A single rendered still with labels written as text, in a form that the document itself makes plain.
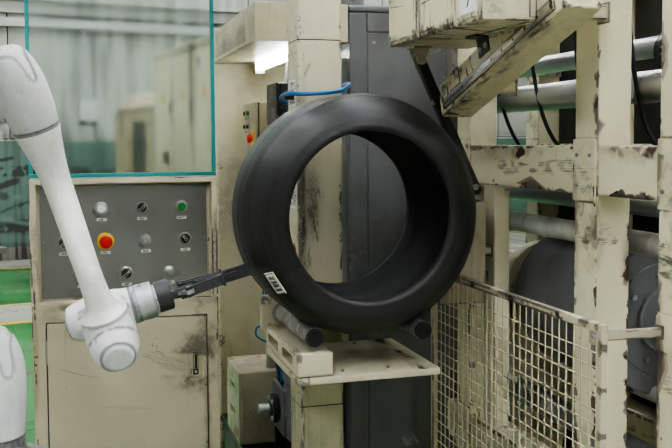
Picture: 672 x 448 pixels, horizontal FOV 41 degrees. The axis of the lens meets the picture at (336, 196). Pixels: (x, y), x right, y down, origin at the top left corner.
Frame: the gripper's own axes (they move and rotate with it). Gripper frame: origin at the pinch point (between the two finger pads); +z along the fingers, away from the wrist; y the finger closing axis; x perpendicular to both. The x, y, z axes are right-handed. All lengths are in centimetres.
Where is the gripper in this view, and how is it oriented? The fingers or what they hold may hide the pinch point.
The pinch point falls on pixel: (236, 272)
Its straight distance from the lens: 223.9
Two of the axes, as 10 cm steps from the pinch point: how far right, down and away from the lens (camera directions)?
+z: 9.3, -2.7, 2.6
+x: 2.5, 9.6, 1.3
